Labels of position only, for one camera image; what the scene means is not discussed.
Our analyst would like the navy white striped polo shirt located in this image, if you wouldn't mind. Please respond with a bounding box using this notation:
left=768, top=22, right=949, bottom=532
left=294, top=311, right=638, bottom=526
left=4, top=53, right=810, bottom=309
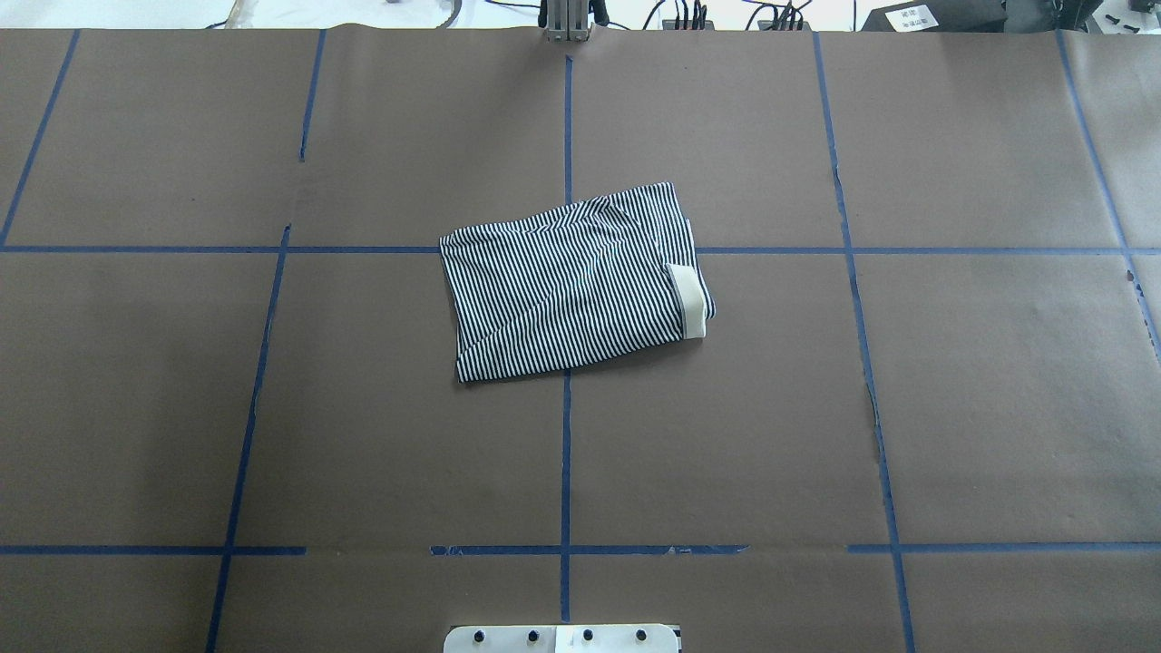
left=439, top=182, right=715, bottom=383

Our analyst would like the aluminium frame post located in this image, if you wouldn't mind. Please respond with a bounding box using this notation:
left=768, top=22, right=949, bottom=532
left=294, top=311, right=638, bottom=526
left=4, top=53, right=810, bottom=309
left=538, top=0, right=591, bottom=43

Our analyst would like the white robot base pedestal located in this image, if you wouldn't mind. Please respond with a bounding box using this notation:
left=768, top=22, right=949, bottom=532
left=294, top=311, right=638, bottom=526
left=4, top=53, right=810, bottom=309
left=444, top=623, right=683, bottom=652

